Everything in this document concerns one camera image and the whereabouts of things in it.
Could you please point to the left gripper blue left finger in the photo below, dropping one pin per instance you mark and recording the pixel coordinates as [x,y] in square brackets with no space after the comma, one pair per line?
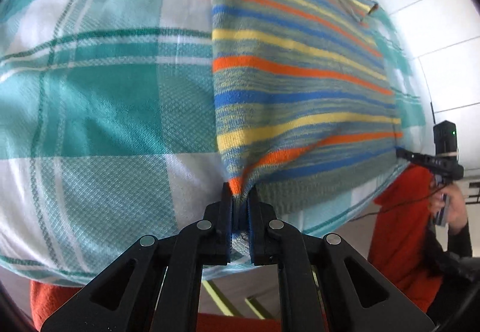
[154,285]

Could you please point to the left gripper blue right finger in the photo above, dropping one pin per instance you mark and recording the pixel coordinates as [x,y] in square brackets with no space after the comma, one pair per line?
[324,283]

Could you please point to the striped knit sweater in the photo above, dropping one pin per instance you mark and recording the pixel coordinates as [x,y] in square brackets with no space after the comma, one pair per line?
[304,108]

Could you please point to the orange fleece clothing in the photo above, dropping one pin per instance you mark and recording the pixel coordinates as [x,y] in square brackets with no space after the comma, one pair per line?
[396,251]

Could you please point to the person's right hand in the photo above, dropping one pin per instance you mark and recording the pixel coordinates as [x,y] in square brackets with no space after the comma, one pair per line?
[457,217]

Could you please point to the teal plaid bedspread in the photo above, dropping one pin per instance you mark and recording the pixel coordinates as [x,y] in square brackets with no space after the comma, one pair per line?
[108,130]

